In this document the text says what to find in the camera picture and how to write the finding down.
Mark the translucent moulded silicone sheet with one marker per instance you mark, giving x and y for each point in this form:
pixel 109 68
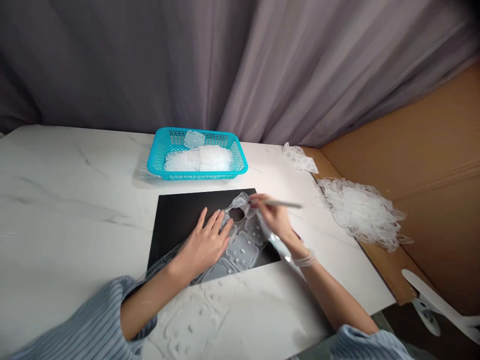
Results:
pixel 242 253

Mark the person's right hand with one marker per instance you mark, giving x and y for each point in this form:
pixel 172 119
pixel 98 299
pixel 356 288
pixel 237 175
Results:
pixel 277 223

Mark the blue plastic basket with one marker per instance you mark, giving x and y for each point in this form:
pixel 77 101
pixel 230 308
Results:
pixel 159 153

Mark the small translucent scrap piece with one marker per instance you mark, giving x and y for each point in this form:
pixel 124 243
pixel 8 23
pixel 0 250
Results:
pixel 298 157

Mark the white stand base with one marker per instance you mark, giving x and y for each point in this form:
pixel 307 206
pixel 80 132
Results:
pixel 435 303

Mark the person's left hand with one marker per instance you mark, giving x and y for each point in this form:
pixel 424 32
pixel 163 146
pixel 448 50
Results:
pixel 200 249

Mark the brown cardboard panel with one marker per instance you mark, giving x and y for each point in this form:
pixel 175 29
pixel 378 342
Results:
pixel 423 157

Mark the silver craft knife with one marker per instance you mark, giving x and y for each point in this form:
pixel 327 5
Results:
pixel 283 204

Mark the pile of translucent cut pieces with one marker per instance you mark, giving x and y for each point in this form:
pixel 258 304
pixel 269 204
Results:
pixel 210 159

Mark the pile of translucent scrap strips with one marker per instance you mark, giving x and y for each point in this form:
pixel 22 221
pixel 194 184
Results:
pixel 362 215

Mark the grey curtain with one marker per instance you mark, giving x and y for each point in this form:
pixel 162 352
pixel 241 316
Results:
pixel 225 63

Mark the person's right fingers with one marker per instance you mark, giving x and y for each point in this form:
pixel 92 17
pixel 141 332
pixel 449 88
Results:
pixel 264 205

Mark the black cutting mat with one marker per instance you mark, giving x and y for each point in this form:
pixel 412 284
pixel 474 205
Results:
pixel 176 217

